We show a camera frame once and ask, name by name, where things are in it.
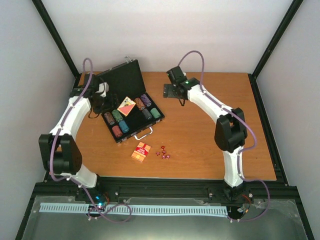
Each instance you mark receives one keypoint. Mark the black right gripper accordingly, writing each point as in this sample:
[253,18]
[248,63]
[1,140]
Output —
[167,92]

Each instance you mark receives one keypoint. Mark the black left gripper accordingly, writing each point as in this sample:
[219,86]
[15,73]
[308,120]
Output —
[112,104]

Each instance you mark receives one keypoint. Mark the brown green poker chip stack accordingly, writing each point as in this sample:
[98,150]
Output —
[109,118]

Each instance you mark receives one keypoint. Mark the green yellow poker chip stack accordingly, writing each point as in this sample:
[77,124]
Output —
[117,115]

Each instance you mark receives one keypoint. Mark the ace of spades card box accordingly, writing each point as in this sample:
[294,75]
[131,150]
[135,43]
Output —
[126,106]

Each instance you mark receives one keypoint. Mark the blue poker chip stack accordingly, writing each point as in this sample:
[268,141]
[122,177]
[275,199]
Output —
[123,126]

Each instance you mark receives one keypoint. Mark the pink red poker chip stack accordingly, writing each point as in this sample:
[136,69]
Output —
[117,131]

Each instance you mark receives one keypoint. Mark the purple poker chip stack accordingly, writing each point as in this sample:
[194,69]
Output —
[145,99]

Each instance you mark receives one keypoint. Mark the orange red poker chip stack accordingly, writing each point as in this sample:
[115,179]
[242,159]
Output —
[139,103]

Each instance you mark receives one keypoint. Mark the dark grey poker chip stack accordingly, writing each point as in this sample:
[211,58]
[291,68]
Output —
[147,114]

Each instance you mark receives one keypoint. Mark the red texas holdem card box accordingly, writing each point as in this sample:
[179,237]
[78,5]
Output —
[141,152]

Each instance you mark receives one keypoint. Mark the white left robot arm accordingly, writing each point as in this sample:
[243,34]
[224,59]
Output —
[60,154]

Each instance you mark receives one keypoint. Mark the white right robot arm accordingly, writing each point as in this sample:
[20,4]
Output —
[230,132]

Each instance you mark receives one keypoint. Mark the black poker set case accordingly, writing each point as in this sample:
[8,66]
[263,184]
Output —
[126,80]

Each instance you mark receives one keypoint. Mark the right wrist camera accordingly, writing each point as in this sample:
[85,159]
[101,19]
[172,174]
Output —
[176,75]

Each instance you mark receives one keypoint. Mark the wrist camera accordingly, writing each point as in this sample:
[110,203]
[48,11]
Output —
[176,75]
[97,86]

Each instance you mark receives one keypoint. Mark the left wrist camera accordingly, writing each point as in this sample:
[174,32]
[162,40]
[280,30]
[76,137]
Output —
[97,86]

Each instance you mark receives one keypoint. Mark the black aluminium frame rail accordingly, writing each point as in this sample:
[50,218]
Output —
[209,191]

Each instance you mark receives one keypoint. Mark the white slotted cable duct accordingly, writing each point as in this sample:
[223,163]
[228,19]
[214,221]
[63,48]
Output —
[135,210]

